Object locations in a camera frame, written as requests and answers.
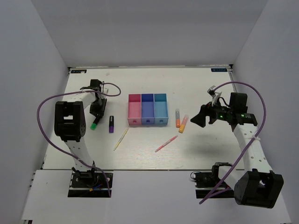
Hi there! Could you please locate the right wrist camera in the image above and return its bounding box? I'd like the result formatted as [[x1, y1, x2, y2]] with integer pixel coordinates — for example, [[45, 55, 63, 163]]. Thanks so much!
[[207, 85, 222, 106]]

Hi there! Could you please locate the orange cap grey highlighter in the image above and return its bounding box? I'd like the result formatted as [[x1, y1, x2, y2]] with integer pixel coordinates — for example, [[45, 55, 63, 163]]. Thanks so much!
[[175, 109, 180, 128]]

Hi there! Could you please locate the left blue corner label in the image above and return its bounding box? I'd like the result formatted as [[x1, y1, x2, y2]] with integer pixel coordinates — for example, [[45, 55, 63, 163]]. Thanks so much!
[[71, 70, 87, 74]]

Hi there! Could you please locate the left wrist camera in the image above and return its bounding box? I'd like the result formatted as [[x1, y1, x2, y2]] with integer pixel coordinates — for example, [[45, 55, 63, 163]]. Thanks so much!
[[102, 87, 109, 94]]

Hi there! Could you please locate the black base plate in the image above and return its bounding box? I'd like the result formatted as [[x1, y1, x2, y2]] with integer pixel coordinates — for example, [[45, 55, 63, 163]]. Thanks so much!
[[190, 171, 234, 199], [68, 171, 113, 198]]

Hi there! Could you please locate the dark blue container bin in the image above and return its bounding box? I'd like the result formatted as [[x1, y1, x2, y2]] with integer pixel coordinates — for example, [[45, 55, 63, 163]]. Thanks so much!
[[141, 94, 155, 125]]

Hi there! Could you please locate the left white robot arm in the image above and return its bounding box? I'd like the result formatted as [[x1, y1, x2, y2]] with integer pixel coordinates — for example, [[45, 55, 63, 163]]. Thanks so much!
[[54, 79, 108, 188]]

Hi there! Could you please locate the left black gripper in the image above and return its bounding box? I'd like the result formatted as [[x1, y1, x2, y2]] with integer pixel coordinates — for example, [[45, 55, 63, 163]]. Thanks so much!
[[90, 97, 108, 117]]

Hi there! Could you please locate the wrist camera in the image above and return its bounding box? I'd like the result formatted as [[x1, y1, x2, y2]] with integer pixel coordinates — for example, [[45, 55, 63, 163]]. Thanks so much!
[[207, 85, 222, 106], [102, 87, 109, 94]]

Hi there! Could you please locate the blue corner label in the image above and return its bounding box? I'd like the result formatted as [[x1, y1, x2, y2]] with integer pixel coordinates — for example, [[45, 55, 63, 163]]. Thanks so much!
[[211, 68, 228, 72], [71, 70, 87, 74]]

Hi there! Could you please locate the green cap highlighter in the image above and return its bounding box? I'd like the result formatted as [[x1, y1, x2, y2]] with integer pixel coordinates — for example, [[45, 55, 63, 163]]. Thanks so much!
[[90, 115, 102, 130]]

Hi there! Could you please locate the purple cap highlighter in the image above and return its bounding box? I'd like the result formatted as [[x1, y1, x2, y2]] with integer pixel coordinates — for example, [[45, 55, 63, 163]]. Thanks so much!
[[108, 116, 114, 133]]

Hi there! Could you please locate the yellow cap pink highlighter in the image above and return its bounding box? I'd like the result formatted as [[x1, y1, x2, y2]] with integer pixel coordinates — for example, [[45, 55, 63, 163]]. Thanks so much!
[[178, 114, 189, 133]]

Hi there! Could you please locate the pink container bin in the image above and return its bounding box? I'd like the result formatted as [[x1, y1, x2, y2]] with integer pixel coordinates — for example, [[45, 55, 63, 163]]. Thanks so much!
[[128, 94, 142, 126]]

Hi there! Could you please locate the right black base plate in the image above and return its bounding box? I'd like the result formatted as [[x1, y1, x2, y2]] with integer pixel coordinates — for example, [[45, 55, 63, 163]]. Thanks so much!
[[190, 171, 234, 199]]

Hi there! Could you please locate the light blue container bin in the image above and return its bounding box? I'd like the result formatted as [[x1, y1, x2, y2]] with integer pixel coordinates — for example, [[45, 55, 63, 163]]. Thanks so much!
[[154, 93, 169, 126]]

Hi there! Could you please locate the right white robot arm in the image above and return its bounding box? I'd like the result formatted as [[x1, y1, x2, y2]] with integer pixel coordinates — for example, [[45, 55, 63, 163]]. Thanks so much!
[[190, 92, 284, 209]]

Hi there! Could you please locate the thin yellow pen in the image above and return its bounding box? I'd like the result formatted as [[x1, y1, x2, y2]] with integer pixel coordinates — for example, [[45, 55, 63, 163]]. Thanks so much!
[[114, 127, 129, 151]]

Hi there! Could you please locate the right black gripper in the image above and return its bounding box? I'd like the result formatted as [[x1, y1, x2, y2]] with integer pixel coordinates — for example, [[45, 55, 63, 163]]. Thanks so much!
[[190, 96, 233, 127]]

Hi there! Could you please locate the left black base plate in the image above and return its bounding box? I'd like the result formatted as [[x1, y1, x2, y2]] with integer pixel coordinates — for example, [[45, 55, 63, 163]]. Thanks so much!
[[68, 171, 113, 198]]

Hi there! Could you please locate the thin pink pen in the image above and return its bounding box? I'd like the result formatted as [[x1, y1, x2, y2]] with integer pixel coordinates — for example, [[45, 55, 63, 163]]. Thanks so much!
[[155, 135, 178, 153]]

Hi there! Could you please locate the right blue corner label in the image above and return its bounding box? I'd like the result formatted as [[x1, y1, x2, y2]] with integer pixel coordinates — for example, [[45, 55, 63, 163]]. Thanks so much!
[[211, 68, 228, 72]]

